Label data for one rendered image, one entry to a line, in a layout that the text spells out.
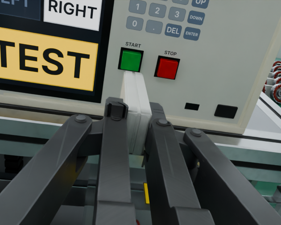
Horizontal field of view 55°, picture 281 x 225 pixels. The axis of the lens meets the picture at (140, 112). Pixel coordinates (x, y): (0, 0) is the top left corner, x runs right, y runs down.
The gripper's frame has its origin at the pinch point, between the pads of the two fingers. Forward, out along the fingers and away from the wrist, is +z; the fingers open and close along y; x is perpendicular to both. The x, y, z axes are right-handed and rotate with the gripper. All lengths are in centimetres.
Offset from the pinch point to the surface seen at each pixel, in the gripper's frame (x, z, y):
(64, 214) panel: -35.8, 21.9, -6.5
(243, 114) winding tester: -3.6, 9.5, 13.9
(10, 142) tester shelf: -8.8, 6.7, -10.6
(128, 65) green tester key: 0.2, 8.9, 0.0
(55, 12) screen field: 3.9, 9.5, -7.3
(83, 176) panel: -25.6, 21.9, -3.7
